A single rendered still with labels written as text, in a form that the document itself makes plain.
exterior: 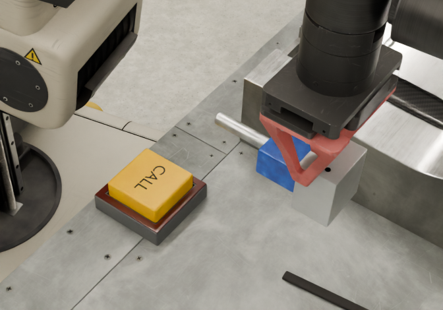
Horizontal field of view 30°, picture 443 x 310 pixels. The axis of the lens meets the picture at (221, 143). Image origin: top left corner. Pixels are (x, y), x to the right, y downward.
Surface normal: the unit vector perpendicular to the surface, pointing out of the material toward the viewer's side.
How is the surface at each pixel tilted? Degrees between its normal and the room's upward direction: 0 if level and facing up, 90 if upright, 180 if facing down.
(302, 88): 0
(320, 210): 90
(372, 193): 90
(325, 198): 90
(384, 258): 0
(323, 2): 89
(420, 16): 69
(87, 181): 0
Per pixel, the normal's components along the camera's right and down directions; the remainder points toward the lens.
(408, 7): -0.44, 0.22
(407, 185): -0.59, 0.57
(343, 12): -0.27, 0.68
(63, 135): 0.04, -0.69
